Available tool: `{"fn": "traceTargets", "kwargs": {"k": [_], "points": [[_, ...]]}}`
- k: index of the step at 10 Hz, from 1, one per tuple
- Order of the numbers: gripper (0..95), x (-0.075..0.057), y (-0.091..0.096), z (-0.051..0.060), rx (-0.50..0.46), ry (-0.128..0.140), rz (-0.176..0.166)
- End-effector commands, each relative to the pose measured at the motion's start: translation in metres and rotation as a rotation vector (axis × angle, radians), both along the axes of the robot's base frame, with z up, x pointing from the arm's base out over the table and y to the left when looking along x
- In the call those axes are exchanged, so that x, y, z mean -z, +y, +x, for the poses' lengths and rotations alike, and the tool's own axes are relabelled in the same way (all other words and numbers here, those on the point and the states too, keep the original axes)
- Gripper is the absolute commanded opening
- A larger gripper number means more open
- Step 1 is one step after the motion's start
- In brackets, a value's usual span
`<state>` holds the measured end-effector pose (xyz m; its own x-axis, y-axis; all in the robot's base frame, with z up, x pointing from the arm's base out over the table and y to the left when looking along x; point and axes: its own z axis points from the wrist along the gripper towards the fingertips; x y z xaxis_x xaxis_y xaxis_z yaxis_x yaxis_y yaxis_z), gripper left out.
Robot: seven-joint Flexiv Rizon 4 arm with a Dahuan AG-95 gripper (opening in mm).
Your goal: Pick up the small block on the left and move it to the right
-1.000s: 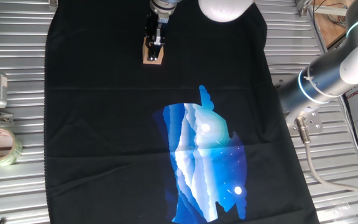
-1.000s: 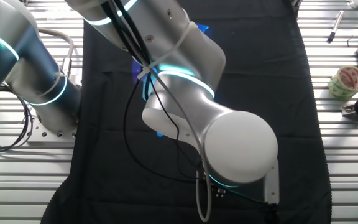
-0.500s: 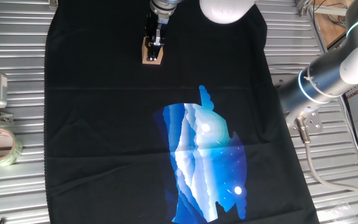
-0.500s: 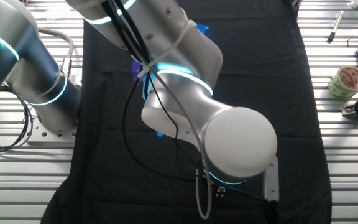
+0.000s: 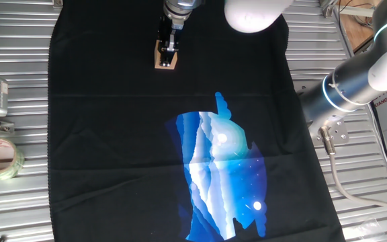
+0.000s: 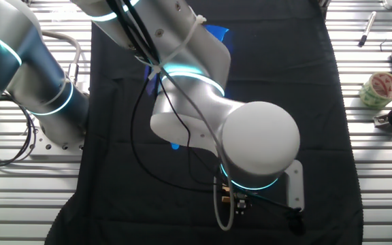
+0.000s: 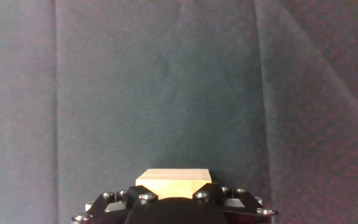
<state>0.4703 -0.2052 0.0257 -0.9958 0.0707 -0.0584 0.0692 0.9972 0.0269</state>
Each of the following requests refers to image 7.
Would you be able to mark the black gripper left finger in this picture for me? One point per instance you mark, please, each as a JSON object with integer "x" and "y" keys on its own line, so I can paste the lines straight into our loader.
{"x": 120, "y": 199}

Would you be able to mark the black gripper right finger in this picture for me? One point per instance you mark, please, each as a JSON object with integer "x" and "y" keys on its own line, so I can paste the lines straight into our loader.
{"x": 235, "y": 199}

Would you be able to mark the small wooden block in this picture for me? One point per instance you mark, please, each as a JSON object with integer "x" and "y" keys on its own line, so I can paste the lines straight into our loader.
{"x": 172, "y": 183}

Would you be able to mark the black cloth with blue print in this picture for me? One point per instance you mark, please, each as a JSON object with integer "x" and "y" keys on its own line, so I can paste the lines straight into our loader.
{"x": 179, "y": 77}

